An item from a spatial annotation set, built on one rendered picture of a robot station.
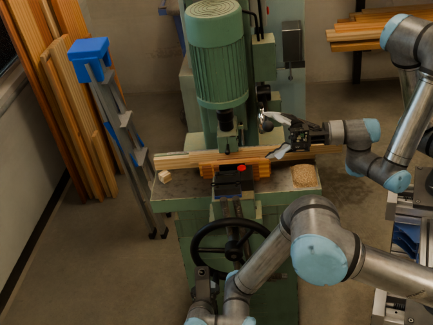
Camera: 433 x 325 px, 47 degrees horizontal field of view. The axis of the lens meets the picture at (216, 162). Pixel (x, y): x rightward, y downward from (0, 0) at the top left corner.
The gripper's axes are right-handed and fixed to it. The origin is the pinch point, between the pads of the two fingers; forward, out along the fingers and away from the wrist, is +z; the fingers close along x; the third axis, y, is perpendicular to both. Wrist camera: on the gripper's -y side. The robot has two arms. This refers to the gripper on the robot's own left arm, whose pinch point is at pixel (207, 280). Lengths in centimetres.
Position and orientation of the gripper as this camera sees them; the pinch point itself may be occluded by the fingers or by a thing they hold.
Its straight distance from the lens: 168.6
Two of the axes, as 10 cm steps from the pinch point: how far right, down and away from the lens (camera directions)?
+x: 9.9, -0.8, -0.9
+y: 0.9, 9.9, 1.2
